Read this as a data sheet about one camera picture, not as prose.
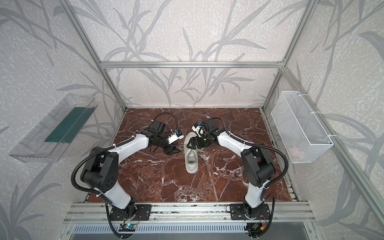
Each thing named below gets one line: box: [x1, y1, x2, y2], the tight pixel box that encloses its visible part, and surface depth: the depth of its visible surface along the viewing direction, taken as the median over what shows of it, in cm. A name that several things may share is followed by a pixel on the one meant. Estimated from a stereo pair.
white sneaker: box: [183, 131, 199, 174], surface depth 88 cm
